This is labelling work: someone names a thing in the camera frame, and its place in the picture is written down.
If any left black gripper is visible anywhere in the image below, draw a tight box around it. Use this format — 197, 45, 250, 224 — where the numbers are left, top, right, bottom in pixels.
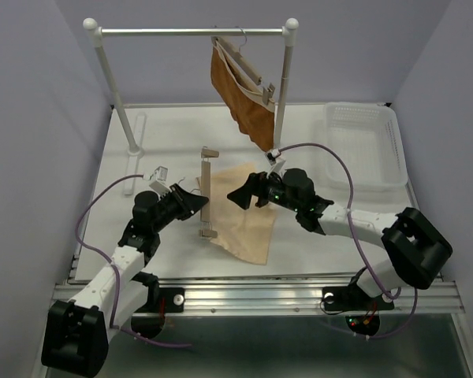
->
151, 183, 207, 232

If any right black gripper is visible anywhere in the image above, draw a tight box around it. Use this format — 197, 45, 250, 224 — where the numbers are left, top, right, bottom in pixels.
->
225, 166, 300, 213

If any wooden clip hanger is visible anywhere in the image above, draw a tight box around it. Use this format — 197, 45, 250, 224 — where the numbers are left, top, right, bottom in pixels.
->
197, 146, 219, 239

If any beige underwear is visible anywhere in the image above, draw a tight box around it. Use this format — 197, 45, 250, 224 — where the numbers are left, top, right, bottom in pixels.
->
209, 162, 276, 265

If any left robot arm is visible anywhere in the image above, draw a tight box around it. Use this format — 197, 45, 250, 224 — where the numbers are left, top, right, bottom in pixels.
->
41, 184, 209, 377

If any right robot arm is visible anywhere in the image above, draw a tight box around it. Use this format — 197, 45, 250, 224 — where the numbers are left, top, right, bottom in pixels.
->
227, 169, 453, 307

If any brown underwear on hanger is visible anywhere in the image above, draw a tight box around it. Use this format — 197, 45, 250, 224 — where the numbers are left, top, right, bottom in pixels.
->
210, 42, 275, 152

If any white clothes rack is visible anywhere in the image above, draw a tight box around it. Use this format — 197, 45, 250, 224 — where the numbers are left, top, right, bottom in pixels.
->
83, 17, 299, 176

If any white plastic basket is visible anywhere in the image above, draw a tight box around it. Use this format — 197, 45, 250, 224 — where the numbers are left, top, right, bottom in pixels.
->
324, 102, 408, 191

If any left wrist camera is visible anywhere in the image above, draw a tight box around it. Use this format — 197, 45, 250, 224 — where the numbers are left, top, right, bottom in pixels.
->
143, 166, 170, 196

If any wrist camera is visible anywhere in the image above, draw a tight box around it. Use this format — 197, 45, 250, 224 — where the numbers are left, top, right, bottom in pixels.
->
265, 149, 286, 176
143, 166, 170, 196

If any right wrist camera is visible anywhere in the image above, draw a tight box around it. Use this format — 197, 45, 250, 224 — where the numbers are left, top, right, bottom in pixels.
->
265, 149, 286, 176

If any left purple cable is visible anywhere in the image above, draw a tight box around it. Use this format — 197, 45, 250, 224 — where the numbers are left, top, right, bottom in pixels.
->
74, 174, 193, 348

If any purple cable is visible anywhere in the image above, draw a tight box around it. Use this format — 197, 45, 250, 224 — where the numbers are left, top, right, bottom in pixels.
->
74, 174, 193, 348
279, 142, 420, 343

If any aluminium mounting rail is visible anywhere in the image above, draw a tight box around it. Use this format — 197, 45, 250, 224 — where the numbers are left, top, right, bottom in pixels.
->
53, 275, 465, 317

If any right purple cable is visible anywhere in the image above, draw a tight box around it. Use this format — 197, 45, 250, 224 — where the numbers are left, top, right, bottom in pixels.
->
279, 142, 420, 343

